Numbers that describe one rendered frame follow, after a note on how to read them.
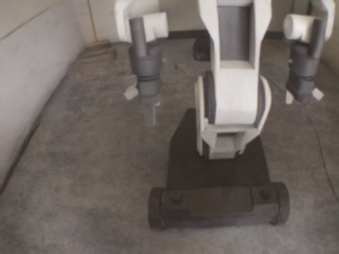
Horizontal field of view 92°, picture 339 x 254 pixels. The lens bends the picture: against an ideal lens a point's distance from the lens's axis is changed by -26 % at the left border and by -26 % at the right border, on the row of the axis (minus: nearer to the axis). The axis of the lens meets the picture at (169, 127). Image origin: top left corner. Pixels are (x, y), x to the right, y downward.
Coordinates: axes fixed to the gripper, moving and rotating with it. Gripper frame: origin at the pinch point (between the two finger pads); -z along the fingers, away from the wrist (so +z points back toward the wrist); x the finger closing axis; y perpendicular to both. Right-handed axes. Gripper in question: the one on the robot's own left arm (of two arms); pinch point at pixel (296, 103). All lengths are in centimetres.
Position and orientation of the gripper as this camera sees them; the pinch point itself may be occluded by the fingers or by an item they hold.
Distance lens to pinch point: 69.0
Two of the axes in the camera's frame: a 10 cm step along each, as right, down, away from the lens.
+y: 9.9, -0.3, -1.3
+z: -0.9, -8.1, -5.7
